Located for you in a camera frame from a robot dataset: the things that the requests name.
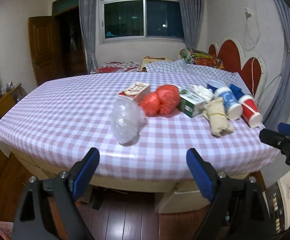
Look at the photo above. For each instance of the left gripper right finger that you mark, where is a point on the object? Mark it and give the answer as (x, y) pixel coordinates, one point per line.
(237, 206)

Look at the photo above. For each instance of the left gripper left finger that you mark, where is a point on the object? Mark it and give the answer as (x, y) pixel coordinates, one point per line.
(34, 219)

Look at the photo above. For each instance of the red paper cup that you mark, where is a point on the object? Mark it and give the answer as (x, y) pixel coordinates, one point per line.
(250, 112)

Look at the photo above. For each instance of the blue paper cup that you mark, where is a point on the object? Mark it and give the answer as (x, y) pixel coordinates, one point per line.
(233, 108)

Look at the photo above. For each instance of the beige cloth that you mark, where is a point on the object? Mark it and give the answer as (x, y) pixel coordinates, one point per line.
(214, 113)

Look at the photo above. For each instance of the white tissue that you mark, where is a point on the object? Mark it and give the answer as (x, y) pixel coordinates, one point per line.
(205, 93)

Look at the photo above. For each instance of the green white carton box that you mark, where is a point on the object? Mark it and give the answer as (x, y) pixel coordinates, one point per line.
(190, 104)

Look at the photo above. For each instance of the red plastic bag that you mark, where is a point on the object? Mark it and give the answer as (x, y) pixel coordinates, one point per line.
(161, 102)

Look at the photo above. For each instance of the clear plastic bag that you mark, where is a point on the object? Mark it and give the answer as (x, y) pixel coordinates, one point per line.
(127, 119)

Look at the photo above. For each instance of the red white milk carton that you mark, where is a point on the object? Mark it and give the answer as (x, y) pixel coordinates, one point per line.
(136, 92)

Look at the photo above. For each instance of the blue cloth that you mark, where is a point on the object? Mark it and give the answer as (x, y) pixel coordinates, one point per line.
(236, 89)

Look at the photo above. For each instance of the cream safe cabinet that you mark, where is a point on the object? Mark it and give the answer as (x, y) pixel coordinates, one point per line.
(277, 199)

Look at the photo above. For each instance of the grey curtain right tied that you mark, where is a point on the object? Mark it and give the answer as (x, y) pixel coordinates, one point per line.
(279, 109)

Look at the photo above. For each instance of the red heart headboard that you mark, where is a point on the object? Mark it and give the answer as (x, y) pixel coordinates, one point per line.
(252, 68)

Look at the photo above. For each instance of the pink checkered tablecloth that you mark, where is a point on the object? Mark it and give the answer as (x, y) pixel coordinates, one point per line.
(61, 120)

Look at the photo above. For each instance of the white grid bed sheet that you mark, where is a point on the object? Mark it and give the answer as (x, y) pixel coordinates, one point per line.
(180, 67)

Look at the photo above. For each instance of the colourful folded quilt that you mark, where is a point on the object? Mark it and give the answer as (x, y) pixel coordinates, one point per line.
(200, 58)

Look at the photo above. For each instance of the grey curtain middle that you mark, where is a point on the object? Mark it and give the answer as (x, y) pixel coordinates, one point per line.
(192, 14)

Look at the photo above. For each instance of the brown wooden door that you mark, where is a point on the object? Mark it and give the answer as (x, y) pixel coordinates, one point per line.
(45, 48)

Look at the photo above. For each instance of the grey curtain left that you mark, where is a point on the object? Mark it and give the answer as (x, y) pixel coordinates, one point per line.
(87, 17)

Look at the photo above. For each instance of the wall power adapter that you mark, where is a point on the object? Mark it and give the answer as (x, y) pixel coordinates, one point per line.
(248, 13)

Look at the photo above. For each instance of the window with white frame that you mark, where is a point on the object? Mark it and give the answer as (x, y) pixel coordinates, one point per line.
(140, 20)

